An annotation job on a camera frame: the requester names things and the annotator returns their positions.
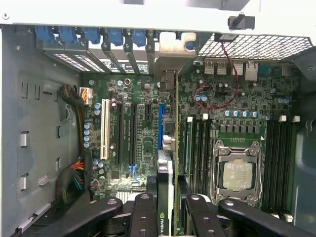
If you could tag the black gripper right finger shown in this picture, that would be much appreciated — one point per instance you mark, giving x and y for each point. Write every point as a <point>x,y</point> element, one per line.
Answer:
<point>202,219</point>

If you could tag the silver USB port block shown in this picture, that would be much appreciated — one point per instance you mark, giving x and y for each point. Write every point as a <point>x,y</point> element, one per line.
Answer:
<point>209,67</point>
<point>221,67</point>

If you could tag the silver finned chipset heatsink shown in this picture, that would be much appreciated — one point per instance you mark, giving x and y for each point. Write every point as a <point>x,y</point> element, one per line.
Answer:
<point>123,195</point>

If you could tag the short black expansion slot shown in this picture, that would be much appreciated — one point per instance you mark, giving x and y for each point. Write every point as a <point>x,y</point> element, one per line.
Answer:
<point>148,113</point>

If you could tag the black plastic case latch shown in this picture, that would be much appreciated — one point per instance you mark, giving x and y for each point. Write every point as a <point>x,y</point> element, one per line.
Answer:
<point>240,21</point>

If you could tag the black and grey PC case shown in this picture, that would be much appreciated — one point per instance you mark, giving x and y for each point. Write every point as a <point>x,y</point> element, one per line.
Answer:
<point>37,123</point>

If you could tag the long black expansion slot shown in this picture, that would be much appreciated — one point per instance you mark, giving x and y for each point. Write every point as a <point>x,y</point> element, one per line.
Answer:
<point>120,133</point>
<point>133,133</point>

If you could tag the blue slot latch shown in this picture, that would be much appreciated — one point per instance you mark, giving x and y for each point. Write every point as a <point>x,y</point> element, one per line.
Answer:
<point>138,38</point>
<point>68,35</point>
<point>115,37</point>
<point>44,34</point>
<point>188,45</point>
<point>92,36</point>

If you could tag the metal CPU socket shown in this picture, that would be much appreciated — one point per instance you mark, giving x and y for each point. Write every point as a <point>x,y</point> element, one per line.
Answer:
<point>238,154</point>

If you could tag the white power connector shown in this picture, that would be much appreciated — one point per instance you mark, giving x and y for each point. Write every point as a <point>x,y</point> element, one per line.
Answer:
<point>86,96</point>

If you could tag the silver CPU chip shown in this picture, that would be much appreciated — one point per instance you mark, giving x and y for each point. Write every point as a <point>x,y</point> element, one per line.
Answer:
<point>238,176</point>

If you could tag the silver ethernet port block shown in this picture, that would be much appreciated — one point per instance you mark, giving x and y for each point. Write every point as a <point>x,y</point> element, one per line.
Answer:
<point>250,71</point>

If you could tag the black chassis sensor box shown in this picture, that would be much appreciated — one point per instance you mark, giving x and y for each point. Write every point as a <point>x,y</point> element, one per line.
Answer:
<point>224,37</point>

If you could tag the green Dell motherboard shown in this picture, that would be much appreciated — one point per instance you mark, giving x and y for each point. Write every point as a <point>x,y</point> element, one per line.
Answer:
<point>259,98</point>

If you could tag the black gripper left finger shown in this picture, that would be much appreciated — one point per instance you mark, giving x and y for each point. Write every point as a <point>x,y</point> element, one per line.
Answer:
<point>143,217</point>

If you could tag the blue expansion slot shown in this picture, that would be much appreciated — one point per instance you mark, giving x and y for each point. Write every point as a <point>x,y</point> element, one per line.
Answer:
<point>162,123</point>

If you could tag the white expansion slot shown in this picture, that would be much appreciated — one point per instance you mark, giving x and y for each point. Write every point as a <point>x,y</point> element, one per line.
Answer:
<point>105,128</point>

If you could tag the silver finned rear port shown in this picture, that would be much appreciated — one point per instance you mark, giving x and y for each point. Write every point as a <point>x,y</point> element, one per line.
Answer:
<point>238,68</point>

